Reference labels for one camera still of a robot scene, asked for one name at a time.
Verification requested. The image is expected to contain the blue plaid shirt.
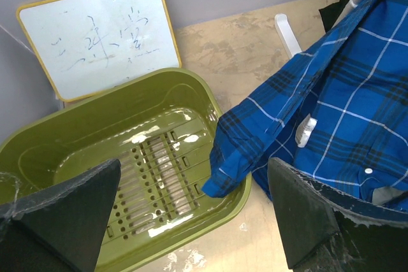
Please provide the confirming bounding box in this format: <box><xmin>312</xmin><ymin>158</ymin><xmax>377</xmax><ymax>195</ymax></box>
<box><xmin>202</xmin><ymin>0</ymin><xmax>407</xmax><ymax>212</ymax></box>

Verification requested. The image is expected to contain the olive green plastic basket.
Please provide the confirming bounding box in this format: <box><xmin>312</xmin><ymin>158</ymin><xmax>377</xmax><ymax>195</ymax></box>
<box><xmin>1</xmin><ymin>69</ymin><xmax>251</xmax><ymax>271</ymax></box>

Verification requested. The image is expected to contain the metal clothes rack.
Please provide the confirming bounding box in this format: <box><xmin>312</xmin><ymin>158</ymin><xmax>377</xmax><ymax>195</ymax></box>
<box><xmin>275</xmin><ymin>0</ymin><xmax>363</xmax><ymax>59</ymax></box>

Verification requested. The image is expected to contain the black garment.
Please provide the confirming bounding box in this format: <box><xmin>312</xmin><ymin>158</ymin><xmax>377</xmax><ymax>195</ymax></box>
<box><xmin>319</xmin><ymin>0</ymin><xmax>349</xmax><ymax>32</ymax></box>

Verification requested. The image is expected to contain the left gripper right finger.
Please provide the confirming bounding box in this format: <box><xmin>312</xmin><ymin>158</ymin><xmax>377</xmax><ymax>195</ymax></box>
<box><xmin>268</xmin><ymin>158</ymin><xmax>407</xmax><ymax>271</ymax></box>

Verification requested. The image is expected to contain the small whiteboard yellow frame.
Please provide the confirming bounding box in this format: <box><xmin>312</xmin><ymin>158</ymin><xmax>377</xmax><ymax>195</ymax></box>
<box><xmin>16</xmin><ymin>0</ymin><xmax>182</xmax><ymax>102</ymax></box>

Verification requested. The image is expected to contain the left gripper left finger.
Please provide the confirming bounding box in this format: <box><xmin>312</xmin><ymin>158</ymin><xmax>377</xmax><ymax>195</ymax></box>
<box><xmin>1</xmin><ymin>159</ymin><xmax>121</xmax><ymax>271</ymax></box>

